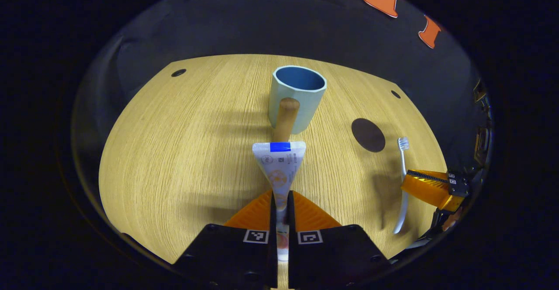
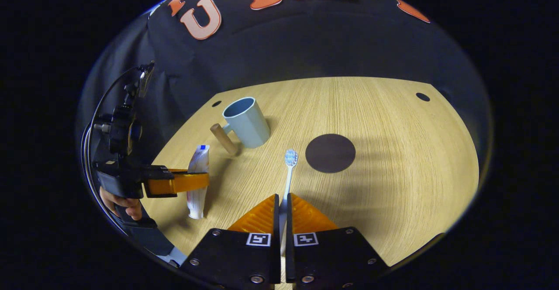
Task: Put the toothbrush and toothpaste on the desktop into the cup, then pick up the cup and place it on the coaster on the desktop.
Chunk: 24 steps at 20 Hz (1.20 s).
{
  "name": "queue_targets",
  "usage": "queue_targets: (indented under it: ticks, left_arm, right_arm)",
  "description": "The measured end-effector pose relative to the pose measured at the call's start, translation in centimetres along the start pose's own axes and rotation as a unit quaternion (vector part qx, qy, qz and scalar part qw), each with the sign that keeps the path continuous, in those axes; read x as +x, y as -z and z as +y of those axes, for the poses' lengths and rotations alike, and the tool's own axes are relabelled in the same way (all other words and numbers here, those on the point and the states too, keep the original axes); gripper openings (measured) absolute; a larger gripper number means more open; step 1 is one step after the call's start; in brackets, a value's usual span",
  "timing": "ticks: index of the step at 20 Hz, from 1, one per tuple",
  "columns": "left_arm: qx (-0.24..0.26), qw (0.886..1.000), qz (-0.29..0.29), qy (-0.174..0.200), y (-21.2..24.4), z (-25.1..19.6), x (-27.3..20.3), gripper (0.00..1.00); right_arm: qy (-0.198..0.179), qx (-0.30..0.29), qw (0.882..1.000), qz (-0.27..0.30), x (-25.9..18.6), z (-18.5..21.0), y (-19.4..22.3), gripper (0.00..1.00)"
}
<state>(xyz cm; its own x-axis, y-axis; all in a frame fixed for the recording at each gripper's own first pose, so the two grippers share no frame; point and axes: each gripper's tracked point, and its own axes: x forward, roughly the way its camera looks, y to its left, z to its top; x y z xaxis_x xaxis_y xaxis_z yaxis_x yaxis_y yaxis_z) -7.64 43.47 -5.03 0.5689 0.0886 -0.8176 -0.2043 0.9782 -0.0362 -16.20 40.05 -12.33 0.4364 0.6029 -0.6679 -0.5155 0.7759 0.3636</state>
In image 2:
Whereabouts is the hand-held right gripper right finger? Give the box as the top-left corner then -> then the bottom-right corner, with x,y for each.
286,193 -> 389,290

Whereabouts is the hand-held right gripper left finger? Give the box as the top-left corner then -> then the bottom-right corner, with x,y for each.
179,194 -> 281,288

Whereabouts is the white toothpaste tube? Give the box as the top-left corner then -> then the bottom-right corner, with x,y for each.
186,145 -> 210,220

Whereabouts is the white toothbrush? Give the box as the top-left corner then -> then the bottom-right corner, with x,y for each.
279,149 -> 299,255

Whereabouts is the dark brown round coaster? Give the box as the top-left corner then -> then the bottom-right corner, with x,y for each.
305,134 -> 356,174

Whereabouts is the blue-grey cup with wooden handle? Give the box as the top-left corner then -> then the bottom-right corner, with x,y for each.
210,97 -> 271,156

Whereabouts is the black backdrop cloth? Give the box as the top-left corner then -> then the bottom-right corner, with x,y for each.
76,0 -> 492,203

